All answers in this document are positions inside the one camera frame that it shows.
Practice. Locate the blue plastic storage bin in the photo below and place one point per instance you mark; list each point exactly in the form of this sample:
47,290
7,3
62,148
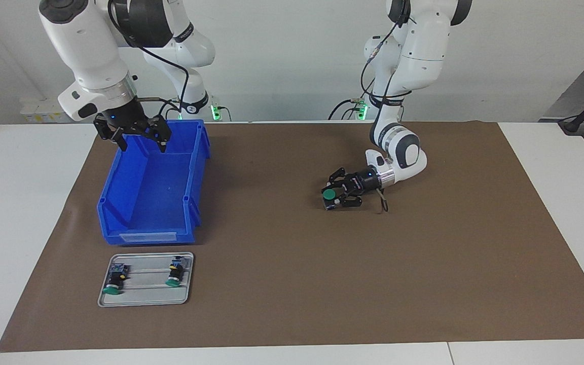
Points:
155,192

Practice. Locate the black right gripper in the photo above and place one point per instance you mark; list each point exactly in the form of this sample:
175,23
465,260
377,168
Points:
124,120

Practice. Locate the green push button switch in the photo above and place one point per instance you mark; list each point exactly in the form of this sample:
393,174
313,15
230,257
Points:
329,194
116,280
175,271

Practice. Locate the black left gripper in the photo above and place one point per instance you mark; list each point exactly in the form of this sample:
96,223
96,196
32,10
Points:
365,183

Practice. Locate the small box with green light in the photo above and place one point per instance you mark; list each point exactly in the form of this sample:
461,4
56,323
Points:
217,111
361,109

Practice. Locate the brown table mat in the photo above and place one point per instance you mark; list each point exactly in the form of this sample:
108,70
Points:
322,279

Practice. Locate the silver metal tray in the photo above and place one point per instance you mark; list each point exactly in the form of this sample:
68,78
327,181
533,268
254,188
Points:
145,296

